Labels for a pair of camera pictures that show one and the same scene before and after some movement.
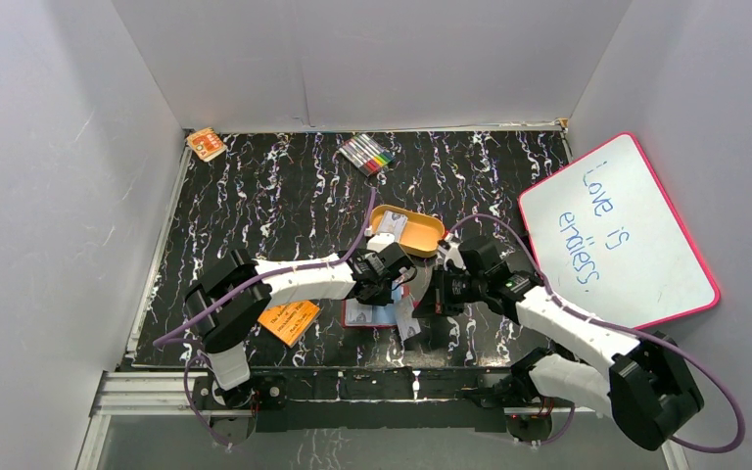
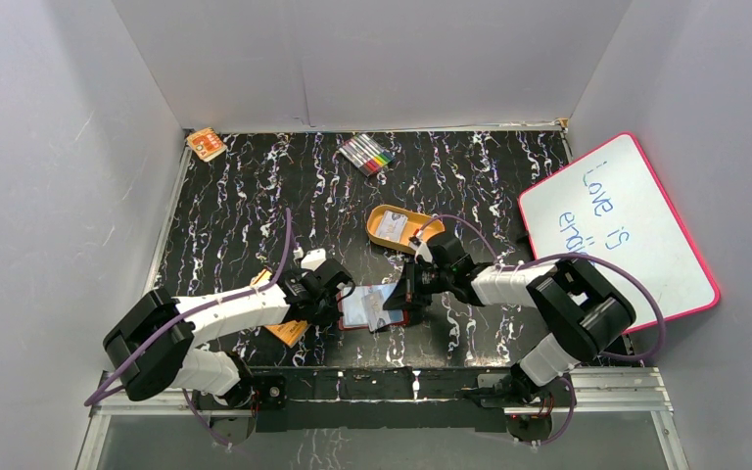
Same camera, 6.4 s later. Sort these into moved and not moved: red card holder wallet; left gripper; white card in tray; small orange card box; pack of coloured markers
Moved: left gripper
Not moved: small orange card box; pack of coloured markers; white card in tray; red card holder wallet
